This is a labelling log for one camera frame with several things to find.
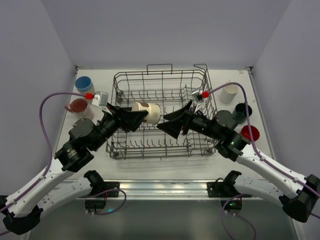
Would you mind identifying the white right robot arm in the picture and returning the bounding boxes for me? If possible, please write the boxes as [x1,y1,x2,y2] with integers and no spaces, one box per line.
[157,102,320,223]

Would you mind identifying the dark green mug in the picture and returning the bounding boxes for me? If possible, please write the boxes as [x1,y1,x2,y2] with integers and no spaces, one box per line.
[232,102,247,124]

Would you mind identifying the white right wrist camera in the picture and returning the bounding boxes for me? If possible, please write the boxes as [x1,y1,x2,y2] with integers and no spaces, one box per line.
[192,88,205,113]

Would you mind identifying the right black controller box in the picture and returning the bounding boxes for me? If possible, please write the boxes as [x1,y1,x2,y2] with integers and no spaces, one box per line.
[220,198,243,214]

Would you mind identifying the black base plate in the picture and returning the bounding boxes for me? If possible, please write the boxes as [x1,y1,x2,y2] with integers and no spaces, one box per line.
[86,181,120,198]
[206,177,234,198]

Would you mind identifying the blue plastic tumbler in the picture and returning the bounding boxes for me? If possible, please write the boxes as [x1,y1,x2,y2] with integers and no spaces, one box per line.
[75,76,94,93]

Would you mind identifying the cream and brown mug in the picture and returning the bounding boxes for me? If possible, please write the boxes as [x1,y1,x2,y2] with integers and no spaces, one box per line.
[131,102,162,125]

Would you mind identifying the black controller box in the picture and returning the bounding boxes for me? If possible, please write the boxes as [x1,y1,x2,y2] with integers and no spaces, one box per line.
[84,200,106,213]
[220,198,243,214]

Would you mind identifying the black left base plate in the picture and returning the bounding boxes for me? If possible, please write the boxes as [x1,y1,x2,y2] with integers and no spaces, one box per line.
[86,181,120,198]

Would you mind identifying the white faceted ceramic mug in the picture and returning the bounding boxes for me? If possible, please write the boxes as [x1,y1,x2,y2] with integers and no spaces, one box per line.
[219,84,239,104]

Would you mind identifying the aluminium mounting rail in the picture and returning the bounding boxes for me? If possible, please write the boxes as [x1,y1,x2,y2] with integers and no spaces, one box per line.
[62,178,263,200]

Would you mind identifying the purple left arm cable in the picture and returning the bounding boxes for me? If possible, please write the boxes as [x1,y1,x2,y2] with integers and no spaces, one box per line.
[0,91,127,233]

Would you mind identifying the red mug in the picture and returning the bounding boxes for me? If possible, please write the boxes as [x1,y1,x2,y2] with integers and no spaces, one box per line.
[240,125,260,142]

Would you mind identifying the pink ghost pattern mug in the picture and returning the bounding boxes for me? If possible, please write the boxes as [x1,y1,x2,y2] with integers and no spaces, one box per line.
[64,98,95,120]

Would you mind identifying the left black controller box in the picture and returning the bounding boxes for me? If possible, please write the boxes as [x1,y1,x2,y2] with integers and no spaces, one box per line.
[84,200,106,213]

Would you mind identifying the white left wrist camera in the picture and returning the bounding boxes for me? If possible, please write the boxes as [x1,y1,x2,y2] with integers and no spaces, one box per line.
[91,91,109,111]

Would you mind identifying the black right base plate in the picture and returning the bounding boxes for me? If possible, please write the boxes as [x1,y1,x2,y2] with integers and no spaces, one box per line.
[206,177,234,198]

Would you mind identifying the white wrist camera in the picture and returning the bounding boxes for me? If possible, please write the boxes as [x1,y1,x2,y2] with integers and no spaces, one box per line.
[91,91,109,111]
[192,88,205,113]

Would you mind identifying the grey wire dish rack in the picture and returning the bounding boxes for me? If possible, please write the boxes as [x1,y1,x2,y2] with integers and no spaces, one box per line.
[105,63,222,161]

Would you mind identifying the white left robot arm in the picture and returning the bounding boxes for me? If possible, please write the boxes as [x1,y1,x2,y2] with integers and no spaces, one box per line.
[0,104,149,235]

